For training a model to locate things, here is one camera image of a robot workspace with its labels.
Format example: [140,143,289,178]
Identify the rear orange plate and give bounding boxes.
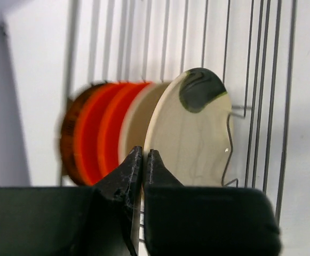
[74,83,124,185]

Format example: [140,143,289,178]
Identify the cream plate with black patch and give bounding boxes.
[144,67,233,186]

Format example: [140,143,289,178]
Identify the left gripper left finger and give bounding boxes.
[0,146,142,255]

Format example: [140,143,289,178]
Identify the orange plate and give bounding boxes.
[97,82,150,178]
[74,83,124,185]

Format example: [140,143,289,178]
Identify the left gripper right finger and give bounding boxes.
[143,150,282,255]

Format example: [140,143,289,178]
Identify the front orange plate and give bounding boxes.
[97,82,150,178]

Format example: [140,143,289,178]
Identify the metal wire dish rack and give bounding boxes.
[61,0,298,243]

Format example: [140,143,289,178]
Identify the rear brown yellow plate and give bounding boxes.
[58,82,107,186]

